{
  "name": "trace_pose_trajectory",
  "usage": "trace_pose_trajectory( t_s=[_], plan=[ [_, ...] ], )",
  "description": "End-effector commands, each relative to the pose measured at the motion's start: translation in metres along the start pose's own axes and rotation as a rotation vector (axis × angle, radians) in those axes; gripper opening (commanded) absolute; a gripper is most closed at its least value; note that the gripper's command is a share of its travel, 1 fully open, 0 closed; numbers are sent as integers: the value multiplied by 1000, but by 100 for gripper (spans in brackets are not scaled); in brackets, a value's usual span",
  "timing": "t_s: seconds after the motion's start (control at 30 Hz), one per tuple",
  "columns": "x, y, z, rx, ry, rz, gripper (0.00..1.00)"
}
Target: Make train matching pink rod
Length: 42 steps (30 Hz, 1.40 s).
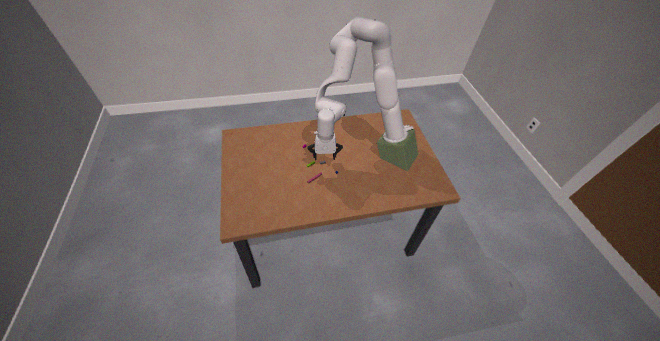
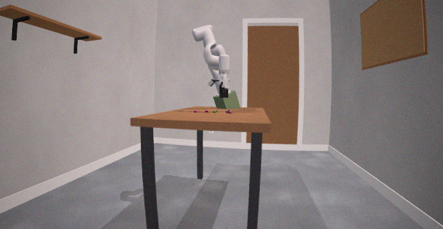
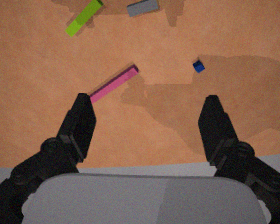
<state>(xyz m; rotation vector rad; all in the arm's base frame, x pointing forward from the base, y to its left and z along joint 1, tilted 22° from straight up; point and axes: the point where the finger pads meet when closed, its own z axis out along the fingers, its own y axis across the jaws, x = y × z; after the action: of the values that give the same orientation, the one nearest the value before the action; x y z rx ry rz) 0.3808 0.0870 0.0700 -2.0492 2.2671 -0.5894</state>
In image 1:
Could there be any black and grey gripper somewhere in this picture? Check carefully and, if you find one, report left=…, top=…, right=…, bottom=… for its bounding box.
left=307, top=134, right=343, bottom=160

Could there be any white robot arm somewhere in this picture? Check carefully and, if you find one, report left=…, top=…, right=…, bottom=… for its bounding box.
left=314, top=17, right=413, bottom=143

